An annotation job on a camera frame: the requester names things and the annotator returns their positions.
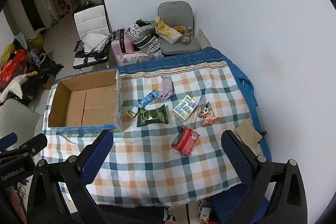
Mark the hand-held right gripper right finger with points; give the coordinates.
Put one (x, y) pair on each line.
(237, 158)

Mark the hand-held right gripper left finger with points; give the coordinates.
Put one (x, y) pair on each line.
(96, 158)

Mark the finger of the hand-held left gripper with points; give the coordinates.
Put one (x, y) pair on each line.
(8, 139)
(29, 144)

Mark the orange panda snack packet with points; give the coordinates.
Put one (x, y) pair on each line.
(207, 115)

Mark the red snack packet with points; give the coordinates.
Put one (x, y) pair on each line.
(185, 142)

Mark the green snack packet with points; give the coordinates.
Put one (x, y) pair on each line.
(152, 116)

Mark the white blue small carton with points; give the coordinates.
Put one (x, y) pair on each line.
(185, 107)

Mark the blue tube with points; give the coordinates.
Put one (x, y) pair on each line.
(147, 100)

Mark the purple sock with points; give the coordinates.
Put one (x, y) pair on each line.
(166, 90)

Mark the grey plastic chair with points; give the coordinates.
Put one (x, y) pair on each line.
(18, 116)

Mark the brown paper piece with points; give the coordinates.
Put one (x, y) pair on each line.
(246, 132)

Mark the white goose plush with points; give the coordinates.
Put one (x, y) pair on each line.
(18, 85)

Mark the checked blanket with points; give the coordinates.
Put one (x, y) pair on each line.
(157, 174)

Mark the power strip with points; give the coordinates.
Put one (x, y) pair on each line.
(204, 212)

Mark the small cardboard box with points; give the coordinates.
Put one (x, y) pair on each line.
(49, 82)

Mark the red plastic bag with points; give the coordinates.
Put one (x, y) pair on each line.
(13, 66)

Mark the black folded cart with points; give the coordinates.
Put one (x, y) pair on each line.
(44, 69)

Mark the yellow cloth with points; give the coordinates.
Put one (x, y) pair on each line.
(6, 52)

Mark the light blue cloth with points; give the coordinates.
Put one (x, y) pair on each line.
(21, 39)

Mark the yellow bin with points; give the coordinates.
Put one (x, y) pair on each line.
(36, 40)

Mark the black bag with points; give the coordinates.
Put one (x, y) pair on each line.
(89, 54)

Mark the floral cushion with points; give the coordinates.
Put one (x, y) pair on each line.
(131, 58)

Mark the pink suitcase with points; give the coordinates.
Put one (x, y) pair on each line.
(116, 48)

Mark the grey plastic mailers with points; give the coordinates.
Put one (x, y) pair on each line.
(94, 40)

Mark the patterned tote bag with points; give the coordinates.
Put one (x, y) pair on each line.
(144, 43)

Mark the white board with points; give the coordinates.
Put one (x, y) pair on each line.
(203, 37)

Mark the brown tape roll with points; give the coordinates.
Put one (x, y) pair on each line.
(185, 40)

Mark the white padded chair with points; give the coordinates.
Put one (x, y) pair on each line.
(89, 19)

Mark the yellow plastic bag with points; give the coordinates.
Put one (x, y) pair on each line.
(162, 27)

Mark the grey cushioned chair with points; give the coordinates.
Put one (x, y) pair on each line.
(176, 12)

